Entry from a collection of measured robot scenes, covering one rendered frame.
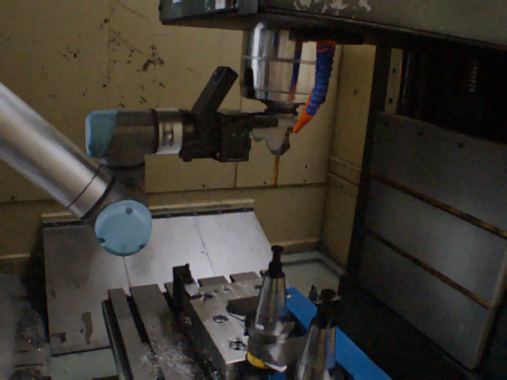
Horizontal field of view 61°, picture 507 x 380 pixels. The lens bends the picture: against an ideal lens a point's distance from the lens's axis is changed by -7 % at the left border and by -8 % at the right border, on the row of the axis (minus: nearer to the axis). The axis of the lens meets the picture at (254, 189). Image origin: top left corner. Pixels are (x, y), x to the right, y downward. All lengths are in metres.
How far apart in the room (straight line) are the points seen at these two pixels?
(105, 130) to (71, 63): 1.04
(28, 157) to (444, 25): 0.54
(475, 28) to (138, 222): 0.50
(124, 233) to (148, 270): 1.12
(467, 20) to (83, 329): 1.37
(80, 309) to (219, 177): 0.79
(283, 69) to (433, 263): 0.63
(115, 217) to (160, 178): 1.27
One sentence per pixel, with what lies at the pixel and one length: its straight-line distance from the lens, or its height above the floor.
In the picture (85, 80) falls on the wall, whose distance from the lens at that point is 1.75.
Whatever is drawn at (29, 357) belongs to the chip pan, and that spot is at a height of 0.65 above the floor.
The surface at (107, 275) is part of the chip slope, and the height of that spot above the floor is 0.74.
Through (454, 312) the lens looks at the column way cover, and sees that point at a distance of 1.15.
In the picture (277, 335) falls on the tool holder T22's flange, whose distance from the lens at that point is 0.57.
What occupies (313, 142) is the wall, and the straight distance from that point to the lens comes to 2.10.
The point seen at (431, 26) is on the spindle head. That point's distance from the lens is 0.59.
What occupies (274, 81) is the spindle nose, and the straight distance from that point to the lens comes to 0.76.
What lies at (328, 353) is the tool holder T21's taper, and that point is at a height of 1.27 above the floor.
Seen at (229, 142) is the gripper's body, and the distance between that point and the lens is 0.77.
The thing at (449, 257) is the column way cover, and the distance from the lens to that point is 1.13.
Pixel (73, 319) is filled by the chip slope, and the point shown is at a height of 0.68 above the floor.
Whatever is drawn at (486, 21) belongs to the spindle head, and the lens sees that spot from 0.66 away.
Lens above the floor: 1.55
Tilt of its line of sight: 17 degrees down
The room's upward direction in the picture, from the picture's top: 4 degrees clockwise
